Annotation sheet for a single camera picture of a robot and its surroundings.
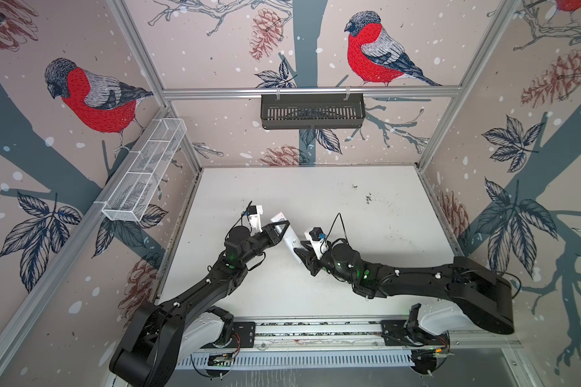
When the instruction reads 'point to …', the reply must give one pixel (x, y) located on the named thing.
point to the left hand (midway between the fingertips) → (289, 225)
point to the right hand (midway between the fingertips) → (296, 249)
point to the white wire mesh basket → (148, 159)
